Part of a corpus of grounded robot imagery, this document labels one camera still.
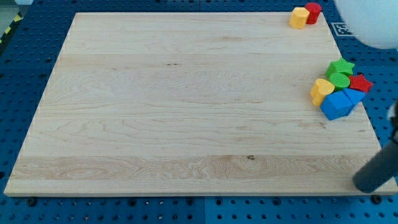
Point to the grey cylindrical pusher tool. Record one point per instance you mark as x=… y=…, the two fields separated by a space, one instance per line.
x=376 y=172

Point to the black and white fiducial marker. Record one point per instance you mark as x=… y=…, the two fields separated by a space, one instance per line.
x=341 y=29

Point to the large wooden board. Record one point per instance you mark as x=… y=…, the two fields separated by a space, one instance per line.
x=170 y=104

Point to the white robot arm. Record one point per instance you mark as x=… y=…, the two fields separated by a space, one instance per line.
x=372 y=22

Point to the green star block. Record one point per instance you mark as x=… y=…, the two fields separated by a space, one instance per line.
x=340 y=66

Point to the green cylinder block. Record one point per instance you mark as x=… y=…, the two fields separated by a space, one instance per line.
x=340 y=81

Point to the yellow hexagon block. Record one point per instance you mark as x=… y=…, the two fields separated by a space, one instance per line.
x=298 y=18

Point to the blue cube block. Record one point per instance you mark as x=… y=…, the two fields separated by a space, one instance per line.
x=336 y=105

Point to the blue triangle block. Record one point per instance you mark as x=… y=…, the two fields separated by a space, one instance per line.
x=355 y=97

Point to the red star block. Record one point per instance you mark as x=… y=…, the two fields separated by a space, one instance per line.
x=360 y=83

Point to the yellow black hazard tape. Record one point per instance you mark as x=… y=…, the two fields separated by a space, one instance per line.
x=10 y=30

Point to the red cylinder block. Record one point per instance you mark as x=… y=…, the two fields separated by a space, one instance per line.
x=314 y=10

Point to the yellow heart block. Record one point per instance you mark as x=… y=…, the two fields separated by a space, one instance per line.
x=320 y=89

